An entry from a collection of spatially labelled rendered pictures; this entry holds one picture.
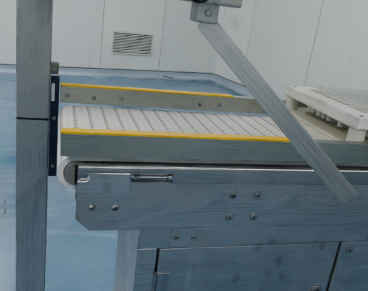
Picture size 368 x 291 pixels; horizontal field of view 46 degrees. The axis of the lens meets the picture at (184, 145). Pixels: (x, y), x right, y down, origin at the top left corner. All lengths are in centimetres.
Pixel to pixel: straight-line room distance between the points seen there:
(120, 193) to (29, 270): 45
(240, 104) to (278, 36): 456
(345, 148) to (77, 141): 40
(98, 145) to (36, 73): 30
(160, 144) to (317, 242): 38
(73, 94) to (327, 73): 416
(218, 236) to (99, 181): 24
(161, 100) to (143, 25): 515
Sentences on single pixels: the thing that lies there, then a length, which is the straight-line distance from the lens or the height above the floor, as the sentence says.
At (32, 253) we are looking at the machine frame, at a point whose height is 57.
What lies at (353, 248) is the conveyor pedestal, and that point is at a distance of 90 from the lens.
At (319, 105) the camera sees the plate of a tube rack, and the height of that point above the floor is 96.
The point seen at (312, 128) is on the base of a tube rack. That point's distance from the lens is 83.
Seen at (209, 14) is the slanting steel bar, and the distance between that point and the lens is 56.
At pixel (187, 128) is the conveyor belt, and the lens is 75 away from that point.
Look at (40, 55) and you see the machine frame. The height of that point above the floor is 98.
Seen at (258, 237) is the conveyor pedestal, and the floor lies 75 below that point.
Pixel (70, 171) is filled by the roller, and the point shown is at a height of 88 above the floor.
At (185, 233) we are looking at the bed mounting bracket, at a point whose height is 76.
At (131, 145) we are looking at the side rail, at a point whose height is 92.
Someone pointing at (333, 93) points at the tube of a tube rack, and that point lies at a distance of 86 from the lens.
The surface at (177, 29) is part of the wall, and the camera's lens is 620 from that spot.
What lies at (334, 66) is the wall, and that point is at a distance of 477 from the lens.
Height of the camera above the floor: 111
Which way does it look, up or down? 19 degrees down
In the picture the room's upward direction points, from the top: 8 degrees clockwise
